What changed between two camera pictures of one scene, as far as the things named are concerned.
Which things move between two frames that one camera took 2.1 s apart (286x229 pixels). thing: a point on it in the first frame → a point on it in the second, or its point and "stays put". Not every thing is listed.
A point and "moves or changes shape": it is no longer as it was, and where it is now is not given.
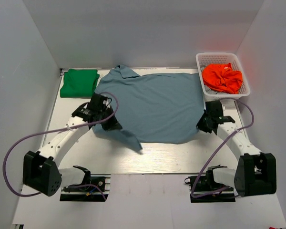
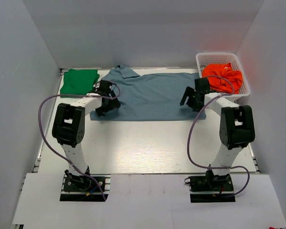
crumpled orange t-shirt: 221,77 stays put
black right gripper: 200,125 → 189,92
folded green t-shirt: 79,83 stays put
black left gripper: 113,124 → 114,104
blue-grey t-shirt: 161,108 moves or changes shape
